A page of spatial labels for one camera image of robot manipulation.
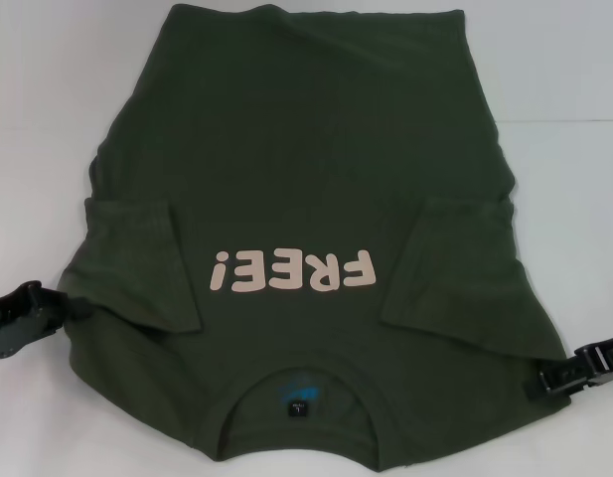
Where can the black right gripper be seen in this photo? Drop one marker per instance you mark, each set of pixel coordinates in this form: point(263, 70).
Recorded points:
point(606, 360)

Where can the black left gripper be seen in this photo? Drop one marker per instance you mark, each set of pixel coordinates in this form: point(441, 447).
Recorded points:
point(15, 323)

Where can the dark green FREE t-shirt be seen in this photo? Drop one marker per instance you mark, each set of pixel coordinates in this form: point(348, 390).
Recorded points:
point(306, 149)

